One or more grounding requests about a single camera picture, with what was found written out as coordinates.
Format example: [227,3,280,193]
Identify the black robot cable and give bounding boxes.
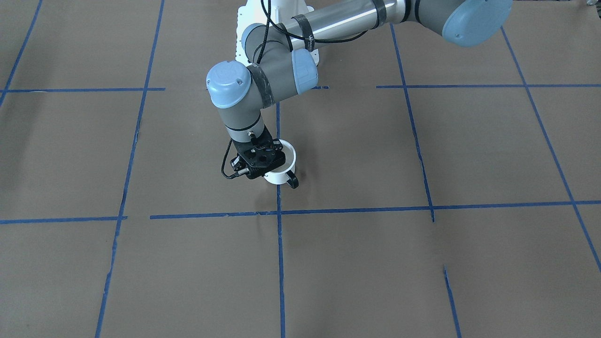
[254,0,369,64]

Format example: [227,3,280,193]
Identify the crossing blue tape strip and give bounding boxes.
[149,200,601,220]

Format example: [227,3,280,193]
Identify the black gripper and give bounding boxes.
[231,128,286,179]

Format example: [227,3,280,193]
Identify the white mug black handle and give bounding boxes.
[263,139,299,189]

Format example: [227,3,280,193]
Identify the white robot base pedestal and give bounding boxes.
[234,0,320,69]

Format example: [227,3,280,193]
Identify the robot arm grey blue joints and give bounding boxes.
[206,0,512,143]

